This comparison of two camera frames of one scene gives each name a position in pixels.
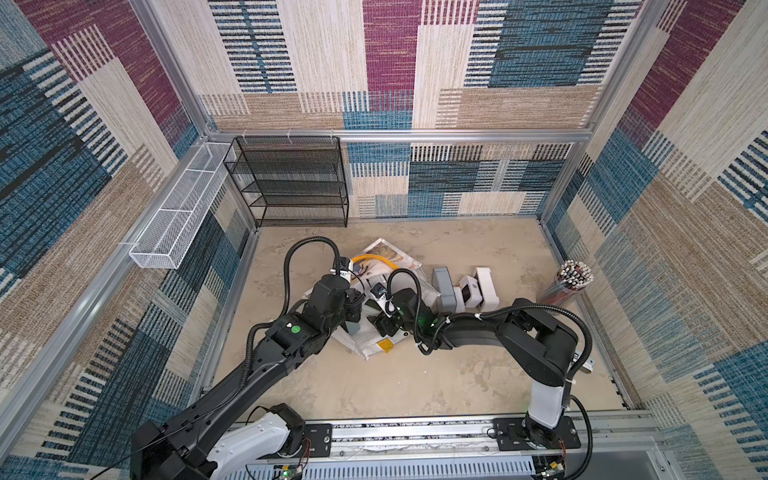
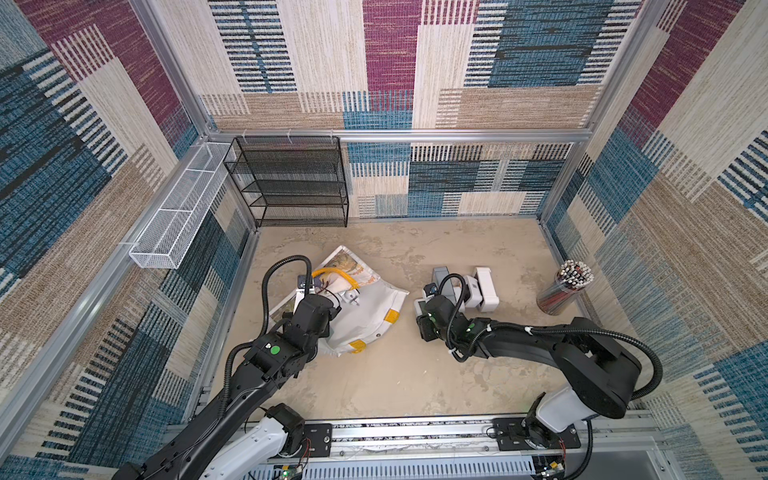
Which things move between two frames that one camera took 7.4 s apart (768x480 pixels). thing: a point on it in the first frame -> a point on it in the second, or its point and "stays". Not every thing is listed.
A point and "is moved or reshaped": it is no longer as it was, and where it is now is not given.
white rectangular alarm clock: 487,289 stays
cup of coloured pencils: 571,277 stays
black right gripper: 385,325 -> 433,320
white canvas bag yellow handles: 379,271 is moved or reshaped
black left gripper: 355,302 -> 327,329
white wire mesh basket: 164,242 stays
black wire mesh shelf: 291,180 stays
